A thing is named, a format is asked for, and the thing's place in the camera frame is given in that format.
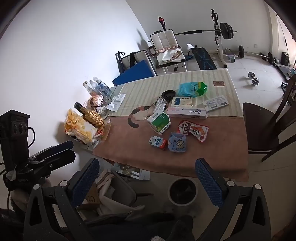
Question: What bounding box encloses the green white carton box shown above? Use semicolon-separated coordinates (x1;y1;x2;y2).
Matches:
147;112;171;135

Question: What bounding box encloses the dark wooden chair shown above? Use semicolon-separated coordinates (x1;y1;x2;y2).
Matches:
242;74;296;162

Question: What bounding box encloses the white padded chair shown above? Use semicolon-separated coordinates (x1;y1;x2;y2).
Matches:
149;30;188;75

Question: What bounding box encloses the small barbell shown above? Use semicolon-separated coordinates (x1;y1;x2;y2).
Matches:
238;45;274;65

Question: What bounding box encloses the teal green snack bag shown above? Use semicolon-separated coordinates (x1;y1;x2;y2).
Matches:
179;82;208;98

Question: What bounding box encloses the black weight bench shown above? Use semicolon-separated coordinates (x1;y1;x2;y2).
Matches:
191;46;218;70

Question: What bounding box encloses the barbell with black plates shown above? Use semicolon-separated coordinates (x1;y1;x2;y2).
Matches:
173;23;238;40

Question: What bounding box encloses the gold textured bottle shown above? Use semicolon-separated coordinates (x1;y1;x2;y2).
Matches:
73;102;105;128

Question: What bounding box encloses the white round waste bin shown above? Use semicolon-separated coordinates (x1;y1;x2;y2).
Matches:
169;178;199;207

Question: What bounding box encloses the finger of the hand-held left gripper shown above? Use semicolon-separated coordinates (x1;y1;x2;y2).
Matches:
29;149;76;171
30;141;74;160

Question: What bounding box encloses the white cloth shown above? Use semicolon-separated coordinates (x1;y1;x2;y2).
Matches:
97;190;144;216

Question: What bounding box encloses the long white toothpaste box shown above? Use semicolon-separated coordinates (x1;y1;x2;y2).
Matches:
167;107;208;120

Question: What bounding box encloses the white barbell rack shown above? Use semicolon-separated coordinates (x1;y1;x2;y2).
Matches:
210;9;228;69

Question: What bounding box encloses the silver blister pack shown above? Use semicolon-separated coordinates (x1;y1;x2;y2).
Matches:
153;98;168;113

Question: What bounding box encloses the yellow chip bag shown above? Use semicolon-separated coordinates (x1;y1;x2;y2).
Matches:
64;108;99;143

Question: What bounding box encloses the clear plastic water bottle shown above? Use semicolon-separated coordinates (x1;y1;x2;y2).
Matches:
97;79;112;96
93;76;105;93

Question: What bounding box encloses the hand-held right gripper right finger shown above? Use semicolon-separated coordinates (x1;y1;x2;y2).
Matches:
195;158;271;241

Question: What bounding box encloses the brown paper bag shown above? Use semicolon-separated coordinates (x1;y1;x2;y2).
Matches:
83;185;101;205

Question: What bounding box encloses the red snack packet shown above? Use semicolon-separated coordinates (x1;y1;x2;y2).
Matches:
178;120;208;142

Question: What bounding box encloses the crumpled white tissue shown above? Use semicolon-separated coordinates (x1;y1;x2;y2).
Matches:
96;105;109;116

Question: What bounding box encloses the flat white medicine box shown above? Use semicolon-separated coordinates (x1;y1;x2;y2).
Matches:
202;95;229;109

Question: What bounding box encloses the striped cat print table mat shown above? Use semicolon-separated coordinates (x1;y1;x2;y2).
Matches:
92;68;249;182

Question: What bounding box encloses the brown snack packet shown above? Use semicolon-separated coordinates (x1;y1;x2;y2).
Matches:
89;95;104;107

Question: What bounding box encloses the blue foam pad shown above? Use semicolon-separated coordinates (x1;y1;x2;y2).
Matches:
112;60;157;87

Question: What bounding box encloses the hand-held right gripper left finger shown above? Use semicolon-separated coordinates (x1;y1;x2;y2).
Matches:
23;158;100;241

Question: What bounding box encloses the black cable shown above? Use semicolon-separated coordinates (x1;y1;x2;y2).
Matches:
28;126;36;149

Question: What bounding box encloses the blue cartoon snack packet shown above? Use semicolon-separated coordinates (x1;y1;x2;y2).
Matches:
168;132;187;153

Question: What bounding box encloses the beige cloth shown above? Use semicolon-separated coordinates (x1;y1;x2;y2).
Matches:
156;46;185;63

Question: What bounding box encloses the white blue medicine box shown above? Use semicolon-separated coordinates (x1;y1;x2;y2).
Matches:
171;97;193;108

